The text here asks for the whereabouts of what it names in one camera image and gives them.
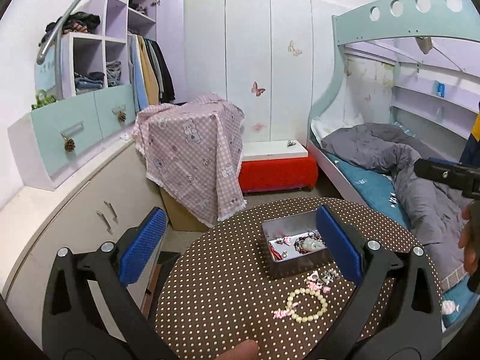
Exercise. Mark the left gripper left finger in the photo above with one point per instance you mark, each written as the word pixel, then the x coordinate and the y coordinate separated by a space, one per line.
pixel 88 312

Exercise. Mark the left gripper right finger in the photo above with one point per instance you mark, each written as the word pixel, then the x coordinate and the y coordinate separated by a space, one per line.
pixel 393 312

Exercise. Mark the pink white charm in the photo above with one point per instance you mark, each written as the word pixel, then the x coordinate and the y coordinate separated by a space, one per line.
pixel 319 282

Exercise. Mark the small pink bow clip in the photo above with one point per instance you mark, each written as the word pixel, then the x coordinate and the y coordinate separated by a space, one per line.
pixel 288 312

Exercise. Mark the person's right hand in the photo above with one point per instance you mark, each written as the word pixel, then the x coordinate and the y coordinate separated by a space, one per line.
pixel 466 238

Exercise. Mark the person's left hand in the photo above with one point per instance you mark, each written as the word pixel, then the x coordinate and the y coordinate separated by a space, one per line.
pixel 246 350

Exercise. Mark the teal bed sheet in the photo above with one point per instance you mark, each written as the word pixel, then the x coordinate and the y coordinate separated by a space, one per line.
pixel 377 191

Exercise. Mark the grey duvet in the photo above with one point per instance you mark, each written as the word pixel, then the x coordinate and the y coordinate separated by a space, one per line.
pixel 433 209

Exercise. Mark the white low cabinet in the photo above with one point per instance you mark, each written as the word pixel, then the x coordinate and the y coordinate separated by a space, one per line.
pixel 97 204

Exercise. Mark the dark metal storage box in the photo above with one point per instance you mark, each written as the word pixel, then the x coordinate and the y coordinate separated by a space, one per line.
pixel 292 245

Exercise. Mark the brown polka dot tablecloth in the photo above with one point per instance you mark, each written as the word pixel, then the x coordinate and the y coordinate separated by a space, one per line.
pixel 219 293

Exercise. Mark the red storage ottoman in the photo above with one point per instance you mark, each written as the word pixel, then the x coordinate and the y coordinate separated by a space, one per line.
pixel 278 175

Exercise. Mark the white ottoman lid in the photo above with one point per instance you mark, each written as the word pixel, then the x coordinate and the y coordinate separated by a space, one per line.
pixel 270 150

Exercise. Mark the pink checked bear cloth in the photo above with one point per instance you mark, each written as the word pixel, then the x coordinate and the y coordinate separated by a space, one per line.
pixel 194 153

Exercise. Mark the folded jeans stack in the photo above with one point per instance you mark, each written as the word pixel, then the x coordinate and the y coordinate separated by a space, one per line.
pixel 91 82

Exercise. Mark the mint drawer shelf unit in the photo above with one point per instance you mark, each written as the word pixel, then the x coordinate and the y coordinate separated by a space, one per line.
pixel 64 130

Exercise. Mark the hanging clothes row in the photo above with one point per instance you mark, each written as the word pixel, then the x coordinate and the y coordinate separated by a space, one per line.
pixel 149 75

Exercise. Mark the mint bunk bed frame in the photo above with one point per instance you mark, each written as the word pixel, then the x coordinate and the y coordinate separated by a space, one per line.
pixel 415 62

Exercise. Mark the silver curved rail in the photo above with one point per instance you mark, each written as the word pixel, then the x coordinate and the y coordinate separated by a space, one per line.
pixel 68 20

